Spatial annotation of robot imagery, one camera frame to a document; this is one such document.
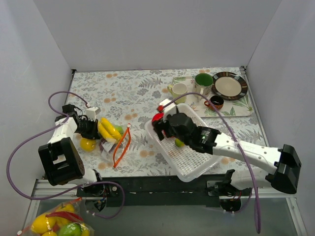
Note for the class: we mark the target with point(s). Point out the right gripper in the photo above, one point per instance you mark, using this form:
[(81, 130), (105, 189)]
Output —
[(160, 126)]

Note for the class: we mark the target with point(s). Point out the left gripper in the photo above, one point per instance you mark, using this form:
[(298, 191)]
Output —
[(93, 129)]

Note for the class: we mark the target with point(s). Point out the fake red apple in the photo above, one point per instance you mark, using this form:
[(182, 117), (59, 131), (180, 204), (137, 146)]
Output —
[(157, 117)]

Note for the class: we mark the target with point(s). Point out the zip bag of fake fruit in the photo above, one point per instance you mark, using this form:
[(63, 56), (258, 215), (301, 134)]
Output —
[(112, 136)]

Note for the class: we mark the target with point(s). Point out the white plastic basket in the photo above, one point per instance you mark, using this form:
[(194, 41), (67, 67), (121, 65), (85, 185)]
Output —
[(188, 162)]

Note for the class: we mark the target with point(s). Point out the fake mango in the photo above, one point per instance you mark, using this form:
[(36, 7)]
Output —
[(179, 143)]

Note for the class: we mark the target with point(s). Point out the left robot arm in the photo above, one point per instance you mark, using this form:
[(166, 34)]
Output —
[(60, 159)]

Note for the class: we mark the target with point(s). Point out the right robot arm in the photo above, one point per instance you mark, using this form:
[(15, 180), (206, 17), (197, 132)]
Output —
[(282, 165)]

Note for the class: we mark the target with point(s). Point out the fake yellow lemon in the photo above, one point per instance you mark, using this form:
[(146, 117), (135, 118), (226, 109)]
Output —
[(87, 145)]

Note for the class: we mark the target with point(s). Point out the floral table mat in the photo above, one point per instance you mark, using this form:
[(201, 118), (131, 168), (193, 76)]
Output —
[(132, 97)]

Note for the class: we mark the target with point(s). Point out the cream mug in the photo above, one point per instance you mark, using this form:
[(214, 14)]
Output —
[(177, 90)]

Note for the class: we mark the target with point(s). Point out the green inside floral mug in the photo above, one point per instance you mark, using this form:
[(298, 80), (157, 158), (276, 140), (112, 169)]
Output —
[(203, 84)]

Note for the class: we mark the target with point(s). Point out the small brown cup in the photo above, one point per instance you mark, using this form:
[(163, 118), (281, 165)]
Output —
[(215, 101)]

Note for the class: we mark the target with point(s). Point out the striped rim plate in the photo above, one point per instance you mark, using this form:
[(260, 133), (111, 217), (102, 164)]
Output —
[(229, 86)]

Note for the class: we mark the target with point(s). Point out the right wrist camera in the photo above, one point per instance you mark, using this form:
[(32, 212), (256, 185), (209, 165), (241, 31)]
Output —
[(169, 109)]

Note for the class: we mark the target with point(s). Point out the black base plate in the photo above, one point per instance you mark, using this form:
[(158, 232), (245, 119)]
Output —
[(206, 190)]

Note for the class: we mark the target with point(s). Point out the aluminium front rail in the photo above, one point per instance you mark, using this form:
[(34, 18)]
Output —
[(42, 188)]

